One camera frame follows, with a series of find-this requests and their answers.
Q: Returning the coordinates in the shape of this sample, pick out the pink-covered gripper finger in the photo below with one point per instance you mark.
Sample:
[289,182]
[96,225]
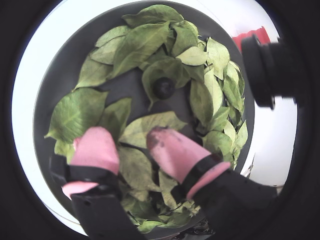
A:
[96,147]
[175,150]

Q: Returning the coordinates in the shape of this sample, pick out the dark blueberry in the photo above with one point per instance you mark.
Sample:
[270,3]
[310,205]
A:
[163,87]

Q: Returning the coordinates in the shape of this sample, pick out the dark grey round bowl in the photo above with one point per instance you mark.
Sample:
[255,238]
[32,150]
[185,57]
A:
[130,85]

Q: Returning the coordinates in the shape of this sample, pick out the yellowish green leaf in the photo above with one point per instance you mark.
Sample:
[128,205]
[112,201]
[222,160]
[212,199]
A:
[150,127]

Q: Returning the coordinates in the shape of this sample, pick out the small green leaf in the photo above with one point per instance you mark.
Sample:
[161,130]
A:
[62,150]
[167,187]
[148,226]
[242,135]

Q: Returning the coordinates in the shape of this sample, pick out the large green leaf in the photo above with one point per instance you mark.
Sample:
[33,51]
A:
[75,115]
[140,47]
[155,15]

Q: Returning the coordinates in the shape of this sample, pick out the curled green leaf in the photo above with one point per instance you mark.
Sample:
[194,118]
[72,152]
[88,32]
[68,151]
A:
[162,68]

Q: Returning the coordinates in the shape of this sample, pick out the pale green leaf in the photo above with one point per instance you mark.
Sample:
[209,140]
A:
[192,56]

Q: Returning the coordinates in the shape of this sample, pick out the black cylindrical part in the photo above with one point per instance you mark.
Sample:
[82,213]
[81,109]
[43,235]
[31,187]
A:
[270,70]

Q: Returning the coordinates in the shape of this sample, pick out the red plastic part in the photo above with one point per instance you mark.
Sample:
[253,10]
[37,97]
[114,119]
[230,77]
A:
[260,35]

